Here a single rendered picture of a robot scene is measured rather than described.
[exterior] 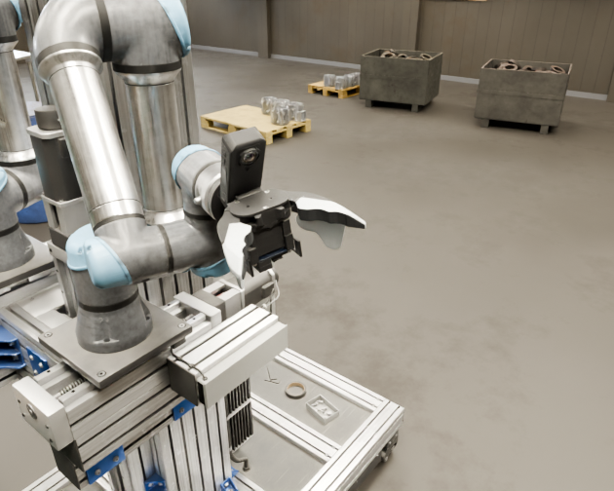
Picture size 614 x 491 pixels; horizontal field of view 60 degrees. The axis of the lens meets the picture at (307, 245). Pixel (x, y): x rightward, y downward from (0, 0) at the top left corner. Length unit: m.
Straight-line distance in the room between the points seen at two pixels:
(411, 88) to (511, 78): 1.39
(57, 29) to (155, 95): 0.18
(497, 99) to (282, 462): 5.84
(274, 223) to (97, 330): 0.58
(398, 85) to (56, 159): 6.89
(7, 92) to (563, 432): 2.46
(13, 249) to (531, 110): 6.41
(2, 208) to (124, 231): 0.73
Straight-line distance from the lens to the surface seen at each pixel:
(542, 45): 9.76
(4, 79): 1.51
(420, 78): 7.78
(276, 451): 2.17
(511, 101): 7.22
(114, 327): 1.11
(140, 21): 0.96
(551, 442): 2.69
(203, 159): 0.77
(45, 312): 1.49
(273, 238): 0.64
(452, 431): 2.60
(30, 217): 4.78
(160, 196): 1.05
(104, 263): 0.78
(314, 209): 0.61
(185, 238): 0.80
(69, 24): 0.93
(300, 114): 6.65
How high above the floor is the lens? 1.84
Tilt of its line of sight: 28 degrees down
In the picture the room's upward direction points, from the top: straight up
